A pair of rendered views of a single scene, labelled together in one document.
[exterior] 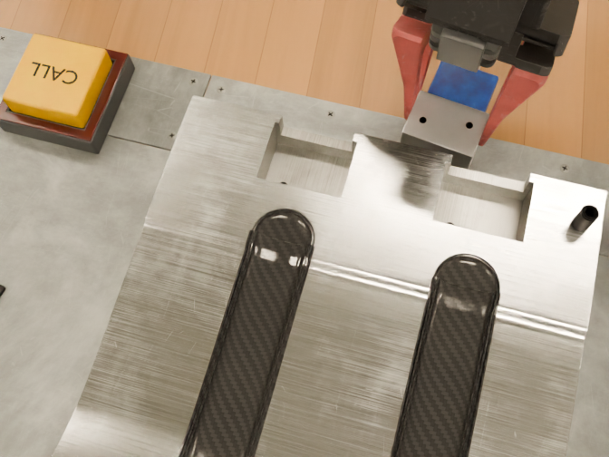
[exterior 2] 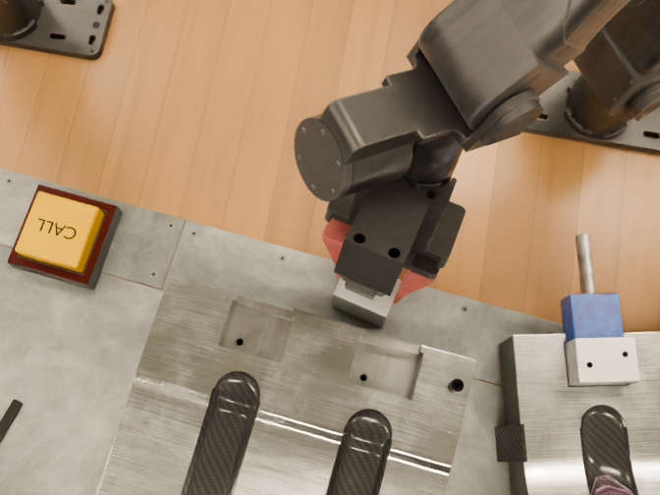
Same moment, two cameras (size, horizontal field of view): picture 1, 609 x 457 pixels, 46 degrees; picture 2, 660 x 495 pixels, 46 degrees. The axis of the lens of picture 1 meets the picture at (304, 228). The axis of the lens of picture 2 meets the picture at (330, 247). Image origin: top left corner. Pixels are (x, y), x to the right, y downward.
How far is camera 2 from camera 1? 0.26 m
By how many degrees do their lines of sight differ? 7
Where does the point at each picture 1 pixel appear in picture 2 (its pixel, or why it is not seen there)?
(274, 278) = (230, 423)
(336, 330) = (274, 465)
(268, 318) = (226, 454)
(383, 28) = not seen: hidden behind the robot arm
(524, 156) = (434, 298)
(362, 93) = (308, 239)
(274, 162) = (233, 322)
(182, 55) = (161, 200)
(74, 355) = (80, 459)
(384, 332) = (308, 467)
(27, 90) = (35, 244)
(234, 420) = not seen: outside the picture
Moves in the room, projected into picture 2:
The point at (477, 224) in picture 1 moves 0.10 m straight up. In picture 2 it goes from (384, 375) to (395, 361)
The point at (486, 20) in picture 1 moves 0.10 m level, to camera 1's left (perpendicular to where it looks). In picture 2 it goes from (373, 281) to (227, 294)
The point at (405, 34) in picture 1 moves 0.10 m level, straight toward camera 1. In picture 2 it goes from (331, 240) to (308, 363)
